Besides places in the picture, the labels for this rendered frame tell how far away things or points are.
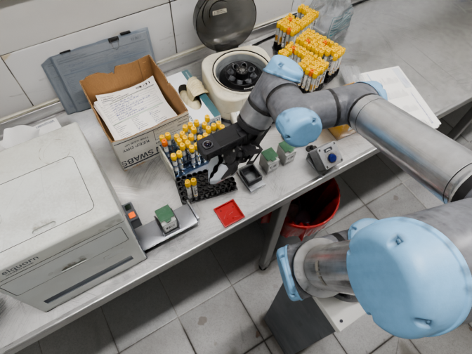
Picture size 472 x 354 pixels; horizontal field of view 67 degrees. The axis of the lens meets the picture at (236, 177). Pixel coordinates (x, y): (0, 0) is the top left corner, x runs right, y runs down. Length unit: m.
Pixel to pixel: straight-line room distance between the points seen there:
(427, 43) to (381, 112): 1.12
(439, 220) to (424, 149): 0.19
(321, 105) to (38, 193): 0.59
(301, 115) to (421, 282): 0.38
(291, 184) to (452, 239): 0.78
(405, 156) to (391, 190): 1.73
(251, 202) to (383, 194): 1.32
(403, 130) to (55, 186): 0.67
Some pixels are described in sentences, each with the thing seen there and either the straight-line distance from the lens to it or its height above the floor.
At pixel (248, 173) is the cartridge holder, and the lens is 1.11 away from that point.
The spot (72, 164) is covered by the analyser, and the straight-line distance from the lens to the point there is 0.85.
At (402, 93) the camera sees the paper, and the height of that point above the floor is 0.89.
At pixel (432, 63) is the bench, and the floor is 0.88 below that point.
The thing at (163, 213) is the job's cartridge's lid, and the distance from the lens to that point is 0.95.
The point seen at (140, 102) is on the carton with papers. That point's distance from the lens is 1.24.
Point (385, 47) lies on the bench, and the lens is 1.66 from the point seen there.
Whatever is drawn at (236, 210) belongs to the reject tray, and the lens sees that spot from 1.06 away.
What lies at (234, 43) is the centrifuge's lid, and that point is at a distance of 1.35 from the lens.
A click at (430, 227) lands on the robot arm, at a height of 1.52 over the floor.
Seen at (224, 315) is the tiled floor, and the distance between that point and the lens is 1.86.
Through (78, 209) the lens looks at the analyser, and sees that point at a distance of 0.78.
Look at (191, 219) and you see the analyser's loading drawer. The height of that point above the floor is 0.91.
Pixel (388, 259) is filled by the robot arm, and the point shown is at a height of 1.50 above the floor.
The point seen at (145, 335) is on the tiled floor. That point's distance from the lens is 1.88.
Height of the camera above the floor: 1.83
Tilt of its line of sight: 59 degrees down
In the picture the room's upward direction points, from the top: 3 degrees clockwise
